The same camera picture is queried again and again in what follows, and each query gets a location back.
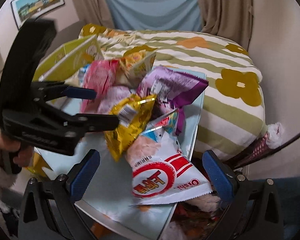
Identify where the yellow gold snack bag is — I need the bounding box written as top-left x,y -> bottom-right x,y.
104,94 -> 157,161

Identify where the pink printed snack bag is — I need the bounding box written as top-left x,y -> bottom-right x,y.
81,60 -> 120,113

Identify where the purple snack bag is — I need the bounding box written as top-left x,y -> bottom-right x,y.
136,66 -> 209,135

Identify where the yellow bear snack bag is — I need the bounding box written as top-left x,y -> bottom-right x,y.
116,50 -> 156,88

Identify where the left hand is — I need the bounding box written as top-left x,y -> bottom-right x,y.
0,129 -> 34,167

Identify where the green cardboard box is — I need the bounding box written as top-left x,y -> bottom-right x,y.
32,35 -> 103,82

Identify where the pink plush ice cream toy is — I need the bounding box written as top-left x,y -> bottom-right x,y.
232,122 -> 285,167

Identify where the framed houses picture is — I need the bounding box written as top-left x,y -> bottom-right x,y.
11,0 -> 65,29

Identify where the floral striped duvet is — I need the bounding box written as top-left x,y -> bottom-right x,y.
80,24 -> 266,160

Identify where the white red shrimp chip bag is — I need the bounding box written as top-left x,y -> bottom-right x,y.
126,127 -> 212,205

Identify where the left beige curtain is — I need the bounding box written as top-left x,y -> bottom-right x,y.
72,0 -> 115,29

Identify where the beige curtain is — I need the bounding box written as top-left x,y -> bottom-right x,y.
198,0 -> 253,49
72,0 -> 115,29

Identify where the blue window cloth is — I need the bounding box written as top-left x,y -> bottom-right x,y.
106,0 -> 202,31

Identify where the right beige curtain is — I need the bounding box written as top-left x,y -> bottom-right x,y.
198,0 -> 253,49

